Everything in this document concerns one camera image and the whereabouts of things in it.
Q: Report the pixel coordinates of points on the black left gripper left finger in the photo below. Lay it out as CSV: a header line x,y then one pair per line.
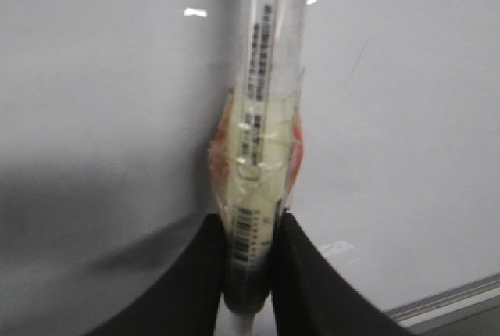
x,y
185,299

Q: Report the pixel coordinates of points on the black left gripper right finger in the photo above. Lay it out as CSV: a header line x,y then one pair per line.
x,y
311,298

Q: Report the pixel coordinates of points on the white whiteboard with metal frame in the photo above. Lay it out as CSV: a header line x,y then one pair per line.
x,y
108,106

